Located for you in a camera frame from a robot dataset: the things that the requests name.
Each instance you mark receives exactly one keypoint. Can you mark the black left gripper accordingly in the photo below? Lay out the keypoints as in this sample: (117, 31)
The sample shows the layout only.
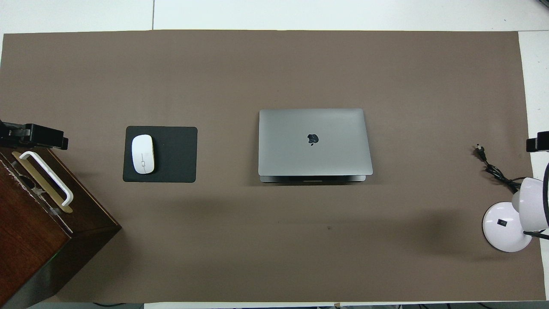
(10, 135)

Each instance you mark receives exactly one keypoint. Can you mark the grey laptop with apple logo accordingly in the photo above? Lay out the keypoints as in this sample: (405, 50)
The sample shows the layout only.
(291, 137)

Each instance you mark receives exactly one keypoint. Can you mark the white desk lamp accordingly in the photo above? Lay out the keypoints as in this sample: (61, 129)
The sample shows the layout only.
(506, 227)

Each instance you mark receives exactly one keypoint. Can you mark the white computer mouse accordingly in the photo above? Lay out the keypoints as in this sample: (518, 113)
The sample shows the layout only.
(143, 153)

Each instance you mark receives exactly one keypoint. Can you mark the dark wooden box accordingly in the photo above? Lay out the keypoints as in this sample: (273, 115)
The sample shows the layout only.
(25, 240)

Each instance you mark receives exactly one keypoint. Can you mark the black mouse pad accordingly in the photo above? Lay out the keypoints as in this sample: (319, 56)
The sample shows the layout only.
(176, 154)

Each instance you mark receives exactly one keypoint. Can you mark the large brown table mat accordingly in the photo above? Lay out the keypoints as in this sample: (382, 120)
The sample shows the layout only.
(274, 257)

